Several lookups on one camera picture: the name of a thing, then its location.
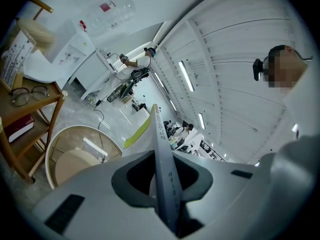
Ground grey book with yellow cover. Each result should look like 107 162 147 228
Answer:
123 103 187 238

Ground cream pleated lampshade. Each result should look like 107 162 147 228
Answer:
16 17 57 52

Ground person's head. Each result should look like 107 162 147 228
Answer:
266 44 310 90

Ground large clear water bottle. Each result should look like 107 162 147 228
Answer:
79 0 136 38

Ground white cloth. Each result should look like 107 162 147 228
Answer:
22 48 66 83

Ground dark red book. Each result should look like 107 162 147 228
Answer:
5 113 36 143

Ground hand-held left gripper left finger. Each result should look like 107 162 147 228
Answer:
31 149 176 240

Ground black rimmed eyeglasses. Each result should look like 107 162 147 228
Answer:
8 85 50 107

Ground black cable with adapter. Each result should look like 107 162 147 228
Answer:
93 99 111 132

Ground long ceiling light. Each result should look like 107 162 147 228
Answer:
198 112 207 131
178 60 196 93

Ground white cabinet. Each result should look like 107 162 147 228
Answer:
66 47 118 102

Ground wooden shelf rack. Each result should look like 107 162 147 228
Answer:
0 71 68 184

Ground person's light shirt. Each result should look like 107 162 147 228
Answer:
257 65 320 211

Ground black head camera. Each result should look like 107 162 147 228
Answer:
252 57 266 82

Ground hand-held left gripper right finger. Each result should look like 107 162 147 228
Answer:
171 150 274 240

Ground round glass side table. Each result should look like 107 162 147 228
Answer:
44 125 124 190

